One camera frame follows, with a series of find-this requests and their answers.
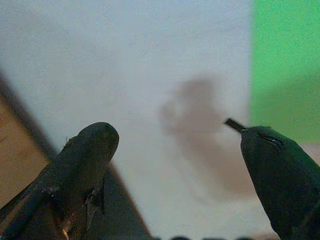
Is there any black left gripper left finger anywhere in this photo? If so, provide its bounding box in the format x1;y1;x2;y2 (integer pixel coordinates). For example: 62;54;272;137
0;121;120;240

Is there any green panel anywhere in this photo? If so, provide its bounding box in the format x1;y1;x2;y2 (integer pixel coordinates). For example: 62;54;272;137
249;0;320;146

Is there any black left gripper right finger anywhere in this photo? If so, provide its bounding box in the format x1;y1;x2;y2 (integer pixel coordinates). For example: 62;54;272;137
224;118;320;240

